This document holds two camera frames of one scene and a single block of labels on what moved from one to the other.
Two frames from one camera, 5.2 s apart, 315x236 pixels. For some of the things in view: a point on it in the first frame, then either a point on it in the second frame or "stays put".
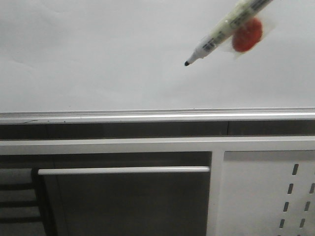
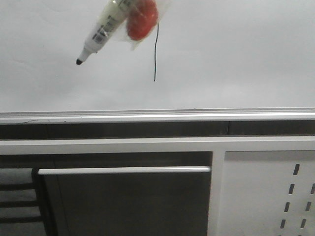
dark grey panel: [157, 204] stays put
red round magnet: [252, 35] to [140, 18]
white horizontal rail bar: [122, 170] stays put
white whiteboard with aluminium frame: [116, 61] stays put
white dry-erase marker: [244, 12] to [110, 22]
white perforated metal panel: [267, 193] stays put
